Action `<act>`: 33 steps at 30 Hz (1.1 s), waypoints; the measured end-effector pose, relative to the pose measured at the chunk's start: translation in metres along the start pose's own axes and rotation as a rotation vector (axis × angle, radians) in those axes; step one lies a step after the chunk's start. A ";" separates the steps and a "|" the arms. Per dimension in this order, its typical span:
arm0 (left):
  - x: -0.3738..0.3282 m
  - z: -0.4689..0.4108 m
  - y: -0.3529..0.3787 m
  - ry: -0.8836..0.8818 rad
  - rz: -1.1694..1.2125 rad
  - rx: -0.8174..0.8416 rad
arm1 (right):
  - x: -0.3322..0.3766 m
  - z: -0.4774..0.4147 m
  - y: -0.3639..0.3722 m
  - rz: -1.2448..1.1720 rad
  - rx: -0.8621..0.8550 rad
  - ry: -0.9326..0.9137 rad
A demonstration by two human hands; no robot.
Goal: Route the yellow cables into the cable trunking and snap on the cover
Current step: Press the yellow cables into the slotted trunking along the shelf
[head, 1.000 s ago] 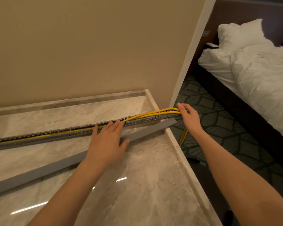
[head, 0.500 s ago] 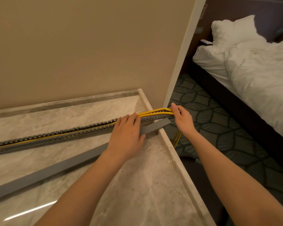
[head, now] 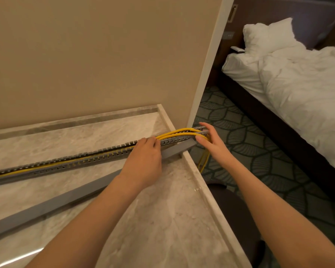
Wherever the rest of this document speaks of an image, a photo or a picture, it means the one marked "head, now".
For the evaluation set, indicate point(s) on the person's right forearm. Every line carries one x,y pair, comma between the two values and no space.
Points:
273,214

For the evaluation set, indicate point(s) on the dark brown bed frame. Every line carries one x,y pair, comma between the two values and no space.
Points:
282,139

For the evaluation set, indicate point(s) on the person's right thumb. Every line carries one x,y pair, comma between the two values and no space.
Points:
202,140

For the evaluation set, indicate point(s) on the dark padded headboard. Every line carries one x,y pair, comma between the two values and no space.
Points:
310,22

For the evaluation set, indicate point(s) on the dark round chair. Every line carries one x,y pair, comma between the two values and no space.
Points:
234,220

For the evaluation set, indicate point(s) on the person's left hand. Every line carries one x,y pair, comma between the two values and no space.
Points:
142,164

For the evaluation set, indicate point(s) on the white bed sheet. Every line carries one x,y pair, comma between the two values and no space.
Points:
240,69

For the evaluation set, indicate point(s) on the white duvet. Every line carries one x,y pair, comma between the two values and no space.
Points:
310,94

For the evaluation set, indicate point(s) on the person's left forearm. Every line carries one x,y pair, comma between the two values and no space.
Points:
95,220

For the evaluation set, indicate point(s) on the person's right hand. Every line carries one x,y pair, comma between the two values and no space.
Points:
216,149

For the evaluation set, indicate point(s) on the white pillow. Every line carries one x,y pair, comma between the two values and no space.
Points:
268,36

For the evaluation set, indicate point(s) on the person's left fingers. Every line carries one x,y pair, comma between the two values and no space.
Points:
148,142

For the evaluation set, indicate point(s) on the white bedside device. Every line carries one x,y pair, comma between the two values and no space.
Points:
237,49

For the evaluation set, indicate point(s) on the grey wall switch panel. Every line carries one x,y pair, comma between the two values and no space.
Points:
228,35

